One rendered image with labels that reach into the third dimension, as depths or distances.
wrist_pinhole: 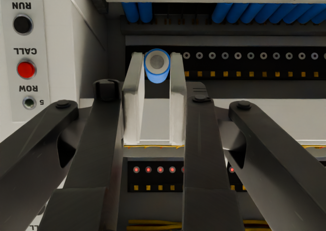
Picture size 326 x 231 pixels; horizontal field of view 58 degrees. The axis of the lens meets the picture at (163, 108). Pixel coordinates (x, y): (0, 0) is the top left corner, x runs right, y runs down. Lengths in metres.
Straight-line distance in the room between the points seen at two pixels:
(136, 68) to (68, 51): 0.16
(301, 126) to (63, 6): 0.27
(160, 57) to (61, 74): 0.15
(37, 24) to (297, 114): 0.28
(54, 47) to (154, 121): 0.13
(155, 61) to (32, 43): 0.16
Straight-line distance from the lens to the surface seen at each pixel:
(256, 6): 0.41
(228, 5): 0.39
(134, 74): 0.15
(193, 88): 0.16
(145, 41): 0.48
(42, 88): 0.32
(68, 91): 0.32
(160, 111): 0.31
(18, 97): 0.33
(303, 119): 0.35
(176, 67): 0.17
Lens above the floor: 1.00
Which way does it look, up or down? 11 degrees up
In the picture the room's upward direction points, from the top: 180 degrees counter-clockwise
